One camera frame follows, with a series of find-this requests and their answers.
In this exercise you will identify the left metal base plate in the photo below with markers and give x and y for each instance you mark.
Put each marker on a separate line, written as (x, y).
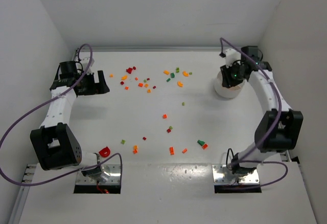
(106, 174)

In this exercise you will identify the red lego cluster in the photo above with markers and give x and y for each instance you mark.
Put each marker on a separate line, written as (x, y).
(130, 70)

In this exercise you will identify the red arch lego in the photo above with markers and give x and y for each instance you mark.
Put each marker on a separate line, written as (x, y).
(105, 152)

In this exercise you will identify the metal base plate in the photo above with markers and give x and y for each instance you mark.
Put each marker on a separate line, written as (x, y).
(106, 174)
(224, 177)

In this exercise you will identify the dark green wedge lego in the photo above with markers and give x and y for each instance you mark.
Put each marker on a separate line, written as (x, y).
(200, 142)

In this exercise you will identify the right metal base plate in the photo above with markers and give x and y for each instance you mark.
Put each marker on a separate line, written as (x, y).
(224, 177)

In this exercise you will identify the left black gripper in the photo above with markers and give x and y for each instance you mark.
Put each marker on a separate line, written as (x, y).
(89, 84)

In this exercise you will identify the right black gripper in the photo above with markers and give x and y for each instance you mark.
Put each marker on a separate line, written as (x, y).
(230, 77)

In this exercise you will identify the white divided bowl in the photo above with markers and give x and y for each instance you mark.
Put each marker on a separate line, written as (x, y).
(228, 93)

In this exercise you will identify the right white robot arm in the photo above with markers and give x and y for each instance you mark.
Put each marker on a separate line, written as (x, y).
(279, 129)

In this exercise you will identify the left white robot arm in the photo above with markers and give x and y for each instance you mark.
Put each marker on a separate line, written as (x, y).
(55, 145)

